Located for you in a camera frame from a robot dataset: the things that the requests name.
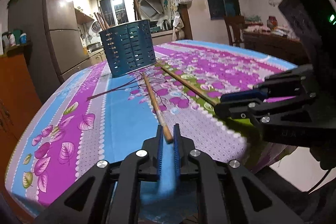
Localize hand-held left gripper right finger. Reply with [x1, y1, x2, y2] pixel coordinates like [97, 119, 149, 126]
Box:
[173, 123, 305, 224]

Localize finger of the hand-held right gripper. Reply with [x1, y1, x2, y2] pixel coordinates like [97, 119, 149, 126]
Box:
[215, 97, 317, 125]
[220, 64, 319, 102]

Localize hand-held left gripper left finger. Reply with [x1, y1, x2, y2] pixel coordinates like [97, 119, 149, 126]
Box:
[33, 124, 164, 224]

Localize blue perforated utensil holder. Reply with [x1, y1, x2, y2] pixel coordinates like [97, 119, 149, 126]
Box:
[99, 19, 157, 78]

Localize wooden chair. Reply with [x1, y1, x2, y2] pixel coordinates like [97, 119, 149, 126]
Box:
[224, 15, 246, 47]

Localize pink cloth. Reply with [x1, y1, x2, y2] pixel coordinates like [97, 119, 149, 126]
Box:
[244, 26, 268, 33]

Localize green wrapped basket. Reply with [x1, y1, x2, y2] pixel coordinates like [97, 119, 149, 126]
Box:
[245, 14, 265, 24]

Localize brown glass jar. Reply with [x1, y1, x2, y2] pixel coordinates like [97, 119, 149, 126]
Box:
[267, 16, 278, 30]

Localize floral striped tablecloth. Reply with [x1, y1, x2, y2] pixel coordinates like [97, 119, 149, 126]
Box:
[5, 40, 298, 216]

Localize beige hanging cloth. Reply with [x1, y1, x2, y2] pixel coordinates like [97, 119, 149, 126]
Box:
[172, 12, 184, 41]

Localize steel pot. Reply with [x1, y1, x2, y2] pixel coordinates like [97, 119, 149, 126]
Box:
[87, 42, 103, 52]

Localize steel range hood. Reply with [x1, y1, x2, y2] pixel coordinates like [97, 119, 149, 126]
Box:
[136, 0, 163, 20]

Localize kitchen window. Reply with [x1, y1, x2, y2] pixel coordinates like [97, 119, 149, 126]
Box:
[98, 0, 125, 26]

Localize orange wooden cabinet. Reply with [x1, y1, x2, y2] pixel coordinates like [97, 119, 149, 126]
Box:
[0, 44, 42, 148]

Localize bronze refrigerator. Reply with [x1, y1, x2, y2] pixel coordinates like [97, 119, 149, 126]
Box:
[8, 0, 92, 104]

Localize green container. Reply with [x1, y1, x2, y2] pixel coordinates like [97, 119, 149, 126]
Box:
[12, 28, 21, 46]

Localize black cable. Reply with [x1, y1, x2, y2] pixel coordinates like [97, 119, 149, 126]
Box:
[307, 169, 332, 194]

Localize beige wall cabinets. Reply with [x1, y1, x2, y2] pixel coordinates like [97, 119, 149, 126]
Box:
[73, 7, 95, 24]

